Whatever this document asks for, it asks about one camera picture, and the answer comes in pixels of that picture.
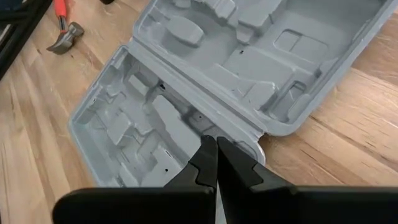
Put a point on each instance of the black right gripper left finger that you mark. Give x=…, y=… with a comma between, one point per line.
x=202, y=171

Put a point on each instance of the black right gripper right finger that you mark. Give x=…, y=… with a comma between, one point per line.
x=239, y=177

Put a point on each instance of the grey plastic tool case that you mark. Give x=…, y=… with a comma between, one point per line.
x=217, y=77

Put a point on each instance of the black aluminium table frame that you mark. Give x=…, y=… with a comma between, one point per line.
x=18, y=25

